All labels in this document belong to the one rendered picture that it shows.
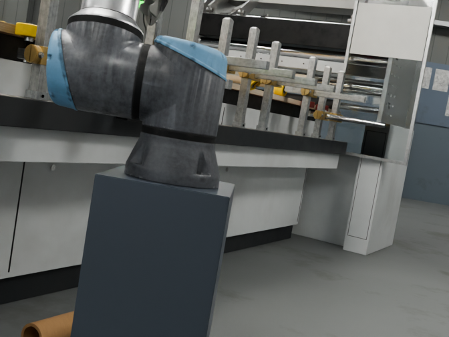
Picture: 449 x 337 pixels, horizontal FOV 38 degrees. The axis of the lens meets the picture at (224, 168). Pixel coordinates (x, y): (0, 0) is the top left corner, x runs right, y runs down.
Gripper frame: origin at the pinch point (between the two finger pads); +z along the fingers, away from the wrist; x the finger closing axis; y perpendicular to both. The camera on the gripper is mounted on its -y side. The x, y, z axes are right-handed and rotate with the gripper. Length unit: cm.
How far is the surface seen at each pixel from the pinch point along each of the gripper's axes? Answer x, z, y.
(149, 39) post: -7.8, 4.4, -10.6
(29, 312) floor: -20, 100, 14
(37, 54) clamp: -5.6, 18.3, 41.8
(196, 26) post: -6.0, -5.8, -36.3
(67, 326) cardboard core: 6, 94, 26
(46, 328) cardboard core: 6, 93, 34
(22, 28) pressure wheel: -17.1, 11.2, 37.4
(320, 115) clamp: -6, 15, -183
